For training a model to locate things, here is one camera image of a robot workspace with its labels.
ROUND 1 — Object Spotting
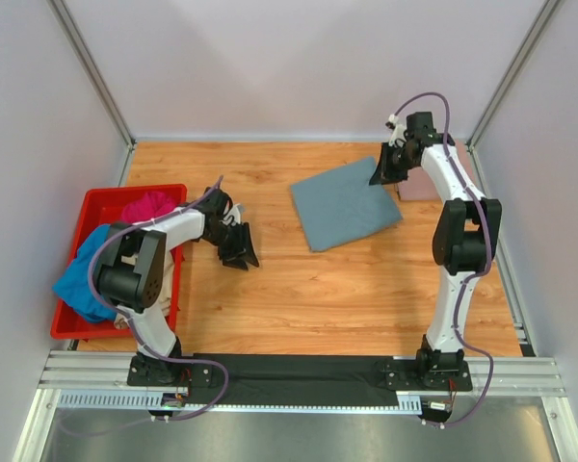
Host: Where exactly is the slotted cable duct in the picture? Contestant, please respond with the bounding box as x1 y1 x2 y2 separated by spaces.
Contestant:
56 390 422 416

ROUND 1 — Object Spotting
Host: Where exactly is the beige t shirt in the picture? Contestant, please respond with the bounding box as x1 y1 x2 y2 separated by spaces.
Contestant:
114 252 174 330

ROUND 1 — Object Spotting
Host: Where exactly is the grey blue t shirt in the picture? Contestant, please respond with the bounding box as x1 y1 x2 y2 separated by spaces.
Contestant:
290 157 403 252

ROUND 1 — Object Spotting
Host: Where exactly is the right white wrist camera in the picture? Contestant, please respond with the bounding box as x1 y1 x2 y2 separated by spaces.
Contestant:
385 114 407 146

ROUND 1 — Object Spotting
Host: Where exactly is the folded pink t shirt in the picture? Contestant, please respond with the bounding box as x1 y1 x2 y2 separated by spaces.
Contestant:
396 144 475 201

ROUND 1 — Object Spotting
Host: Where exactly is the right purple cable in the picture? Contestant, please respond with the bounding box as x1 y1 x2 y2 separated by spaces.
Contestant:
394 91 495 429

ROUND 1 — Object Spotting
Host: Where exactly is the purple cable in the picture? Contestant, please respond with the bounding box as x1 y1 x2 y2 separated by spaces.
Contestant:
394 91 495 429
57 175 230 438

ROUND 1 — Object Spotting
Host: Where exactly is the magenta t shirt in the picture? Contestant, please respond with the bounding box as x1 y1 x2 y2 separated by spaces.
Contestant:
119 191 181 223

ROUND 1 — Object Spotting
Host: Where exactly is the left aluminium frame post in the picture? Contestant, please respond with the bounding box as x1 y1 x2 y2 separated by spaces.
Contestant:
47 0 136 147

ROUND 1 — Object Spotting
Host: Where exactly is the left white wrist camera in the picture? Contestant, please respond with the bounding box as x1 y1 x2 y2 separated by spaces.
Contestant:
223 203 245 227

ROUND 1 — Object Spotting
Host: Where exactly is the bright blue t shirt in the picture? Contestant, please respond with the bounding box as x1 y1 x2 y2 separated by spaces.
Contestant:
53 224 117 323

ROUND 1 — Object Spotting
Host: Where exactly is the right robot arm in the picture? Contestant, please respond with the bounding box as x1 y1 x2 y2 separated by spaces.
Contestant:
370 112 502 391

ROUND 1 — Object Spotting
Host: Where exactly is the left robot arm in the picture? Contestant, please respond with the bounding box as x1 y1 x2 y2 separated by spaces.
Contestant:
87 187 259 387

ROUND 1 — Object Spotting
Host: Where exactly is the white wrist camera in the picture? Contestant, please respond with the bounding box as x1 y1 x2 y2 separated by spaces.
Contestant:
223 203 245 227
385 114 407 146

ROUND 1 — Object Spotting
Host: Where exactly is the aluminium frame post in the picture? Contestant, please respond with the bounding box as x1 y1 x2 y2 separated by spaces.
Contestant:
47 0 136 147
466 0 563 150

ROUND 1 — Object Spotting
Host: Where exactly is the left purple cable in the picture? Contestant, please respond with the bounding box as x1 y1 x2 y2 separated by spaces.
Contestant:
57 175 230 438

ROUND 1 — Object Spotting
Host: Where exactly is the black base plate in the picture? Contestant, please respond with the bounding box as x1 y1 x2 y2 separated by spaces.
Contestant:
127 353 473 403

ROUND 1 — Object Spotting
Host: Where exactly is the right aluminium frame post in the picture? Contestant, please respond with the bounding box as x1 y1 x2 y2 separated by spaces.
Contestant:
466 0 563 150

